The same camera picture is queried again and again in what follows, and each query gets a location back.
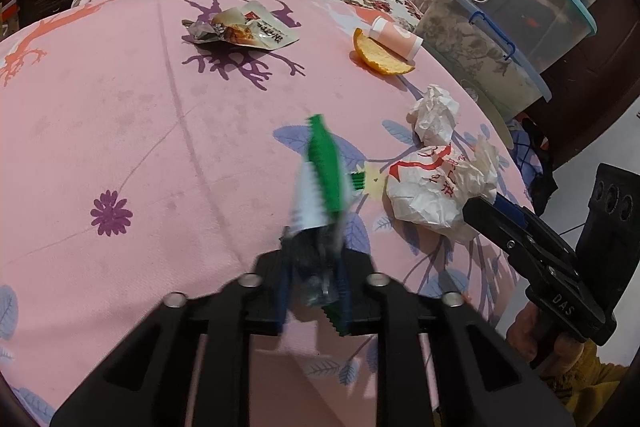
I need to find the pink floral tablecloth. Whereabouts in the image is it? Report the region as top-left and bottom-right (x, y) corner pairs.
(0, 0), (531, 427)

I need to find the red-print paper wrapper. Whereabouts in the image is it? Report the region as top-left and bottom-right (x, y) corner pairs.
(384, 134), (501, 243)

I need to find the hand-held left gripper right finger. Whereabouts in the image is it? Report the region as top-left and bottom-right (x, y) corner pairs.
(337, 252), (577, 427)

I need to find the person's right hand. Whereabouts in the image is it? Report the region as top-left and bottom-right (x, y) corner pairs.
(506, 306), (588, 376)

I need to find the clear blue-lid storage box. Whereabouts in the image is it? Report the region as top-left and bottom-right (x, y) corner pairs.
(415, 0), (553, 120)

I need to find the silver brown snack wrapper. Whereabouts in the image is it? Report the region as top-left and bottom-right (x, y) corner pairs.
(181, 1), (301, 52)

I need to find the orange peel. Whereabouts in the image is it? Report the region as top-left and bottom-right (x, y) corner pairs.
(352, 28), (416, 75)

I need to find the person's right forearm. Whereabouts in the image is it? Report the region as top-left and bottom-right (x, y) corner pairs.
(547, 339), (632, 406)

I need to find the green white plastic packet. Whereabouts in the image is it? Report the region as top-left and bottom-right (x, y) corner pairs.
(285, 113), (368, 338)

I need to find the crumpled white tissue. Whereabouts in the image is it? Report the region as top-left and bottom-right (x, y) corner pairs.
(409, 84), (461, 148)

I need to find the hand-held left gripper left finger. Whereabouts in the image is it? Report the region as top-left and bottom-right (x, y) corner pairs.
(50, 252), (293, 427)

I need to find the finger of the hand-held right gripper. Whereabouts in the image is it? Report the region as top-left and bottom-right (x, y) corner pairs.
(492, 196), (577, 279)
(462, 197), (617, 346)

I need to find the pink white paper cup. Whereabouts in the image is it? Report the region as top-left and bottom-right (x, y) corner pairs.
(370, 16), (423, 62)

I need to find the dark wooden cabinet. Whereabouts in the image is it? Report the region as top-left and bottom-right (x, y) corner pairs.
(520, 0), (640, 172)

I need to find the blue checked cloth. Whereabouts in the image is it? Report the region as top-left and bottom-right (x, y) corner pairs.
(510, 117), (557, 208)

